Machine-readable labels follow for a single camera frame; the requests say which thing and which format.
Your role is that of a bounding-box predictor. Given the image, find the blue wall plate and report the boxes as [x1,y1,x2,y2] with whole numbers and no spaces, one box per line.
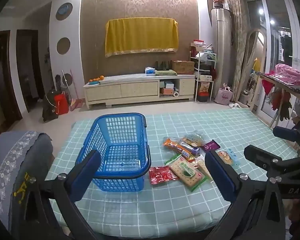
[56,2,73,21]

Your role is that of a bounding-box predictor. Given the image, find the red snack packet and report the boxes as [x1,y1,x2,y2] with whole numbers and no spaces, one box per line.
[149,166,178,185]

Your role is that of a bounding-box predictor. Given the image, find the red hanging clothes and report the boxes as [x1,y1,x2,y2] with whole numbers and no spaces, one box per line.
[262,79,293,121]

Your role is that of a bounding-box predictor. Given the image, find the white wire shelf rack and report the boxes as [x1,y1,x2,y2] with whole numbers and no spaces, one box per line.
[189,51,217,102]

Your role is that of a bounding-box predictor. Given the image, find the cracker packet green label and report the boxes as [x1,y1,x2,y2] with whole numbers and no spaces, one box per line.
[170,159,206,192]

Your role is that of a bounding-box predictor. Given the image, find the cartoon face snack packet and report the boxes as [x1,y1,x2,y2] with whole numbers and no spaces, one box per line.
[216,149,241,168]

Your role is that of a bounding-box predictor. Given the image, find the dark wooden door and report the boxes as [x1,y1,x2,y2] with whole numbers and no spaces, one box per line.
[0,30,23,133]
[16,29,46,113]

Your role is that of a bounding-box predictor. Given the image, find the orange stick snack packet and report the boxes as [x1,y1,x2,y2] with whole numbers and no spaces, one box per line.
[175,145,198,161]

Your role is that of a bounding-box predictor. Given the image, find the yellow cloth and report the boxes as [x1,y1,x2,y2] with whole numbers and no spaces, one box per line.
[105,17,179,58]

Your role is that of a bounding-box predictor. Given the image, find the pink broom with dustpan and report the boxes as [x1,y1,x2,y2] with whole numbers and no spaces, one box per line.
[69,69,83,112]

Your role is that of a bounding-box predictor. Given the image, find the grey embroidered chair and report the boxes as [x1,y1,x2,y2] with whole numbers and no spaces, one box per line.
[0,131,53,232]

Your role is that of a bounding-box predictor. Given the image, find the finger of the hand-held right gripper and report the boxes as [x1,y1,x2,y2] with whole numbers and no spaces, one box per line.
[244,144,300,178]
[273,126,300,153]

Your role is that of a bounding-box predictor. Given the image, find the small purple packet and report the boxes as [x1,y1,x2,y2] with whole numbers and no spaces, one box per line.
[202,140,220,152]

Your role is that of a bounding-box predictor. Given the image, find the standing arched mirror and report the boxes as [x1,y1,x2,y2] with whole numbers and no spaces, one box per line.
[239,30,266,112]

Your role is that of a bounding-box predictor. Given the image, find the cream tv cabinet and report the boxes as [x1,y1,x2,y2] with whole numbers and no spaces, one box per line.
[83,72,197,109]

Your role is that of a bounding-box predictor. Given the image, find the plate of oranges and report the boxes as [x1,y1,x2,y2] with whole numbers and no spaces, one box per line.
[89,75,105,85]

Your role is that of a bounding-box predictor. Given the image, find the clear yellow snack packet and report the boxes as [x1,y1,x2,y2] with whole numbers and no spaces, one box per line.
[183,133,206,147]

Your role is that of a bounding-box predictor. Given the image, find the standing air conditioner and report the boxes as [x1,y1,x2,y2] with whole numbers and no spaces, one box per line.
[211,8,234,103]

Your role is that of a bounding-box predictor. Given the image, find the blue plastic basket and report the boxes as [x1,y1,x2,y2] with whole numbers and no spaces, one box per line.
[75,112,152,192]

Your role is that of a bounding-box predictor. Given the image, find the green folded cloth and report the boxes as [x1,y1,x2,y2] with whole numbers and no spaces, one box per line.
[155,69,177,76]

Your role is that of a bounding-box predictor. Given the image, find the pink tote bag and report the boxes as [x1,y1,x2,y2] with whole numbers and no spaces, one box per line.
[214,84,233,105]

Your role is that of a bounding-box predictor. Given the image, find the round brown wall disc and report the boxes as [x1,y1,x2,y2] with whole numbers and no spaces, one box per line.
[56,37,71,55]

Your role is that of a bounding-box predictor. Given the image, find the patterned beige curtain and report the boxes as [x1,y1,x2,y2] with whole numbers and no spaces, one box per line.
[224,0,248,103]

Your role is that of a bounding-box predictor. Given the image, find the green checked tablecloth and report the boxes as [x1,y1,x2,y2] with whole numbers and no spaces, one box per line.
[45,109,300,233]

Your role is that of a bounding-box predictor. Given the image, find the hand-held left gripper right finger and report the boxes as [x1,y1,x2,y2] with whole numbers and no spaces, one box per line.
[204,150,287,240]

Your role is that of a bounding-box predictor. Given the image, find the printed snack bag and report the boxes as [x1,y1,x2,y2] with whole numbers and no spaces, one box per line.
[199,81,213,93]

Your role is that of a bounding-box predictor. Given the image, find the black router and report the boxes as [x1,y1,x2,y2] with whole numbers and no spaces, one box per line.
[154,60,171,71]

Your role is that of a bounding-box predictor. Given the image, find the red black crate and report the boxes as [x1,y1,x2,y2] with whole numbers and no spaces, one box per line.
[197,92,211,103]

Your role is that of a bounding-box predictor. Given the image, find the pink cloth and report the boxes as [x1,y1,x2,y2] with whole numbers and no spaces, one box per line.
[274,64,300,87]

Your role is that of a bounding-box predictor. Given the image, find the green snack packet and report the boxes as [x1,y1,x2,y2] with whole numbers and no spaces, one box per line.
[165,154,182,166]

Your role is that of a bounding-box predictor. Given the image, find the black bag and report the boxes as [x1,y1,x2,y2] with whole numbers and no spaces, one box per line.
[42,89,59,122]

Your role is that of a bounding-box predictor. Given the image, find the red bag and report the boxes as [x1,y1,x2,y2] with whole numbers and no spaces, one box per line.
[54,92,69,115]

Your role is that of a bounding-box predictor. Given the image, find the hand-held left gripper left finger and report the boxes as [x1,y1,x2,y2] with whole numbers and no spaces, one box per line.
[10,149,102,240]

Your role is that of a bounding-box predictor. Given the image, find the sliding glass door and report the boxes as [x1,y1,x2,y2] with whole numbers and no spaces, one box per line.
[245,0,300,121]

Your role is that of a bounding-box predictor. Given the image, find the brown cardboard box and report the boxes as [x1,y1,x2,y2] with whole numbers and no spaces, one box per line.
[171,60,195,75]

